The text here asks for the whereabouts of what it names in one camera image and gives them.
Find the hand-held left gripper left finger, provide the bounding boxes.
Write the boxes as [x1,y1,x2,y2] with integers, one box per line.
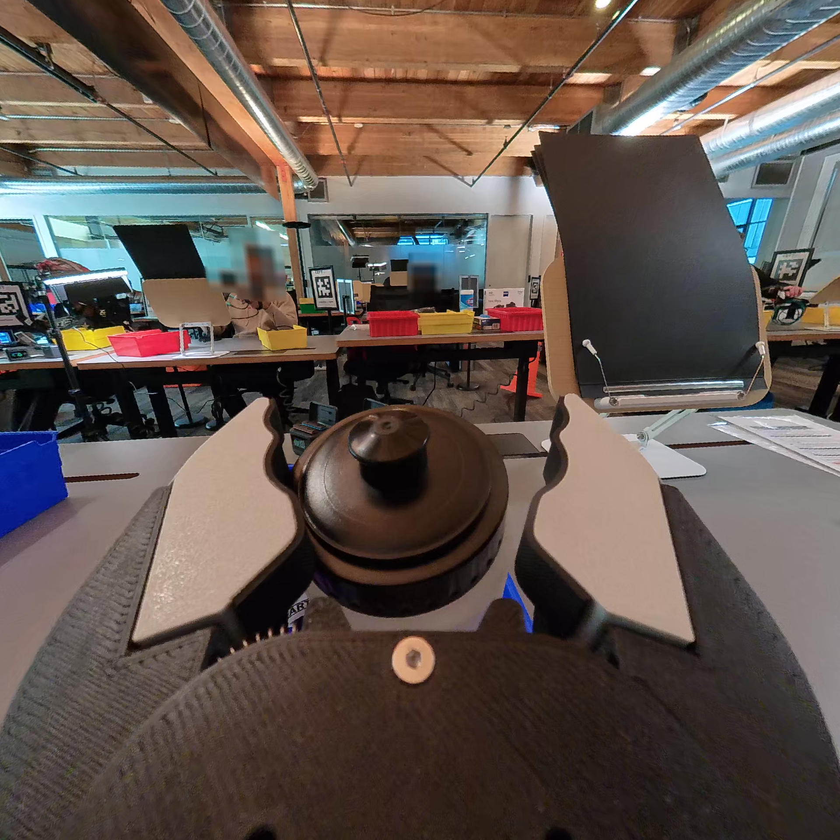
[130,395,317,657]

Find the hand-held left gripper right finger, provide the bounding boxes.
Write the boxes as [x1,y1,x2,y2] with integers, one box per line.
[514,394,697,651]

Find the white water bottle black lid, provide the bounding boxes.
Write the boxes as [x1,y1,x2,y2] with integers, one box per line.
[292,405,526,634]

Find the orange traffic cone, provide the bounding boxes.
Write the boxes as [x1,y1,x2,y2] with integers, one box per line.
[500,346,546,400]

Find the printed paper sheet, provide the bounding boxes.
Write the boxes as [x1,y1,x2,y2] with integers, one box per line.
[710,413,840,478]

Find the red plastic bin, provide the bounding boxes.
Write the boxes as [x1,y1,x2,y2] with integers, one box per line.
[106,329,192,358]
[365,310,420,338]
[486,306,545,333]

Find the wooden table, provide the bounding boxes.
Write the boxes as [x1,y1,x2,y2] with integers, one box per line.
[75,335,341,437]
[336,325,546,421]

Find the black framed marker sign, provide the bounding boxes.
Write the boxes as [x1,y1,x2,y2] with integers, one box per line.
[0,281,34,328]
[308,265,340,311]
[769,247,815,285]

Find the wooden document stand black board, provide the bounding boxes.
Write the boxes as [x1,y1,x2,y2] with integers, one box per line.
[532,130,772,480]
[113,223,232,360]

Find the white light bar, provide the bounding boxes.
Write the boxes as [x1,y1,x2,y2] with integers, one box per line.
[41,267,130,286]

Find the black floor lamp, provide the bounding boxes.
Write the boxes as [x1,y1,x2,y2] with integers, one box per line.
[282,220,315,316]

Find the metal air duct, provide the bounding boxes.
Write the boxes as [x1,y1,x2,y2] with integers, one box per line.
[161,0,320,193]
[699,85,840,178]
[594,0,840,135]

